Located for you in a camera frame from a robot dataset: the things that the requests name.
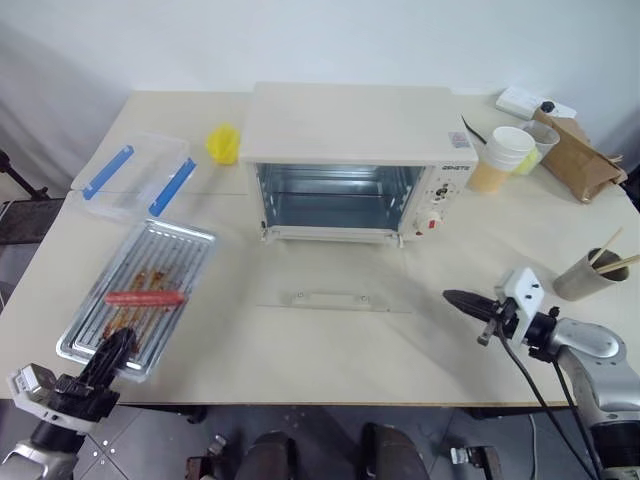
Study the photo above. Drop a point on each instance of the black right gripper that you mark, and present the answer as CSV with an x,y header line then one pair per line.
x,y
506,320

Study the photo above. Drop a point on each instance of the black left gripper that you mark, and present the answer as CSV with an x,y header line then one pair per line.
x,y
87,397

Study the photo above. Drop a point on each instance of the silver ribbed baking tray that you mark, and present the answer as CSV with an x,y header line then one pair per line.
x,y
165,250

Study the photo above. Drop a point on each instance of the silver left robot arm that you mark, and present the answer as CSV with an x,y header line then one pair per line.
x,y
30,460

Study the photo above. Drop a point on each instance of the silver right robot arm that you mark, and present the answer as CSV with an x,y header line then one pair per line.
x,y
590,345

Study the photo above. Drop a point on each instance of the red sausage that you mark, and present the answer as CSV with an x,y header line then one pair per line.
x,y
145,298

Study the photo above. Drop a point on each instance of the cream toaster oven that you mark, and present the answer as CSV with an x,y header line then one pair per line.
x,y
345,122

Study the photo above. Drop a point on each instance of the metal cup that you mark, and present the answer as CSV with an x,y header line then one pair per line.
x,y
582,282

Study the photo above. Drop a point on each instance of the table caster wheel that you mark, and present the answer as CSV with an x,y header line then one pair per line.
x,y
212,457
472,457

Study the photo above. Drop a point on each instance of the stacked white paper cups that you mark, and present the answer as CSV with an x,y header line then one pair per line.
x,y
500,160

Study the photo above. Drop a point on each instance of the wooden chopstick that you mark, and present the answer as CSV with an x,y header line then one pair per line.
x,y
607,245
622,263

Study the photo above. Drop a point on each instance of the black textured case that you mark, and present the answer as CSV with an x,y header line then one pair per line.
x,y
30,220

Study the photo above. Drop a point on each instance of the small sticker label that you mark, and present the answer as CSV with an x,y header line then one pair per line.
x,y
459,139

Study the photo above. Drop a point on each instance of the dark rounded shape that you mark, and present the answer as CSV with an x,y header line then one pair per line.
x,y
392,452
270,457

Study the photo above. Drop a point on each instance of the thin black strip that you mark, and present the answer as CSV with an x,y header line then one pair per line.
x,y
475,132

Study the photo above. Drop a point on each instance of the clear container with blue clips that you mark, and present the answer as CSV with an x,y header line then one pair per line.
x,y
135,175

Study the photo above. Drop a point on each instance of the clear plastic cup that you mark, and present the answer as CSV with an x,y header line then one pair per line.
x,y
542,137

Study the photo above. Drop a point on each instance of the brown paper bag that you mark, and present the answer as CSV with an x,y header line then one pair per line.
x,y
575,155

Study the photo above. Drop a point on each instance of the black tripod stand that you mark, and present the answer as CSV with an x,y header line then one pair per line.
x,y
20,180

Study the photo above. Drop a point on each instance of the white power strip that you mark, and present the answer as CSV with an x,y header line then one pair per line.
x,y
515,100

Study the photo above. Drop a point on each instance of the black plug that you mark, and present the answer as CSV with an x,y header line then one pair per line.
x,y
548,107

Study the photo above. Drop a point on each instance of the crumpled yellow plastic bag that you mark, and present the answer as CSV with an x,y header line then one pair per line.
x,y
223,142

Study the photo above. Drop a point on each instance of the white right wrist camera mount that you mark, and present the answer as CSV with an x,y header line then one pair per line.
x,y
525,290

